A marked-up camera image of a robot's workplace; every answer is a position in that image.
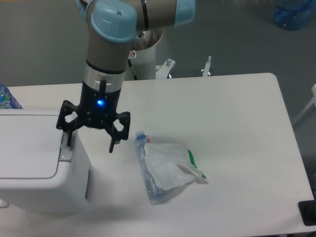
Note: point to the blue labelled bottle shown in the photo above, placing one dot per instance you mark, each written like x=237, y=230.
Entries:
x=7, y=100

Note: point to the white furniture leg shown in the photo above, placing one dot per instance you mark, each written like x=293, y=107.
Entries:
x=307, y=111

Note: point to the black device at table edge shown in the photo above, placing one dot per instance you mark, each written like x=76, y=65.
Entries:
x=308, y=212

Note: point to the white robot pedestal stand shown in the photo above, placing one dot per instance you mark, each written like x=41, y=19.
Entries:
x=143, y=57

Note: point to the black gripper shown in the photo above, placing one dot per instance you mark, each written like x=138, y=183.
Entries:
x=100, y=106

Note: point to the large blue water jug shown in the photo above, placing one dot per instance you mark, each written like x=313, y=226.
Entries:
x=293, y=14

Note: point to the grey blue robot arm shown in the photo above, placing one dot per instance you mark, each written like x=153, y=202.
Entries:
x=112, y=27

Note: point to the white green plastic bag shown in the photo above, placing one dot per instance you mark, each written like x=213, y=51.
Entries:
x=171, y=165

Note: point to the white push-lid trash can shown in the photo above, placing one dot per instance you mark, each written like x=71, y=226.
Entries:
x=42, y=169

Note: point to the crushed clear plastic bottle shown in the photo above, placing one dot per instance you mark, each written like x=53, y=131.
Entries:
x=156, y=195

